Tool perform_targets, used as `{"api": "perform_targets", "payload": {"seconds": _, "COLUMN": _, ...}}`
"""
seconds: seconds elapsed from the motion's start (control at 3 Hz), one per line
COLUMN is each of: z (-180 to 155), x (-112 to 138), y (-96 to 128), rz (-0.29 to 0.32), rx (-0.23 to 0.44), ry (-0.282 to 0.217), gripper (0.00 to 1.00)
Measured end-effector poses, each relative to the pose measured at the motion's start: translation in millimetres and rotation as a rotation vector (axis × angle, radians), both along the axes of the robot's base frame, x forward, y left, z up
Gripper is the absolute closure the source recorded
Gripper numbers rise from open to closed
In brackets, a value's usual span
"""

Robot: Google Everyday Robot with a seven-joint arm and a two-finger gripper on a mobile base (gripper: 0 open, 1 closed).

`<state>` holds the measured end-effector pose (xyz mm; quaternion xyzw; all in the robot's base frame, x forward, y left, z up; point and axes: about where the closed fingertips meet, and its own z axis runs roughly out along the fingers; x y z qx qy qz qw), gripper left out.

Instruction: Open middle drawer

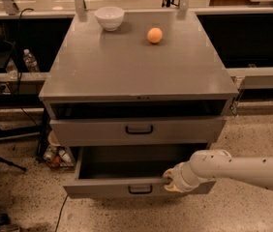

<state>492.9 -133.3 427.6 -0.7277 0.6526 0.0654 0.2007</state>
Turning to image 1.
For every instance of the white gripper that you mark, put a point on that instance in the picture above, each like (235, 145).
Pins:
(179, 177)

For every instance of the grey drawer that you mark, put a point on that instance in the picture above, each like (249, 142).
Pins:
(113, 132)
(126, 171)

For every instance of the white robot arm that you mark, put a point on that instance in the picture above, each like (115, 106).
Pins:
(208, 166)

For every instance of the grey metal drawer cabinet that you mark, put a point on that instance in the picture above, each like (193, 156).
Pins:
(120, 75)

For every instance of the grey top drawer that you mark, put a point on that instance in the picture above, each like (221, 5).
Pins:
(113, 132)

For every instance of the clutter pile beside cabinet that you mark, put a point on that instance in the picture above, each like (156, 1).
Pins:
(57, 155)

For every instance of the orange fruit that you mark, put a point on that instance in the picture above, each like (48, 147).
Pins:
(154, 35)

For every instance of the white ceramic bowl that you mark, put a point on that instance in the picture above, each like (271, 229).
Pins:
(109, 18)

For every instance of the clear plastic water bottle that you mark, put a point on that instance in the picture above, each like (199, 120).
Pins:
(30, 61)

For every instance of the black tripod leg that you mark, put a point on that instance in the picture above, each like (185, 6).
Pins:
(4, 161)

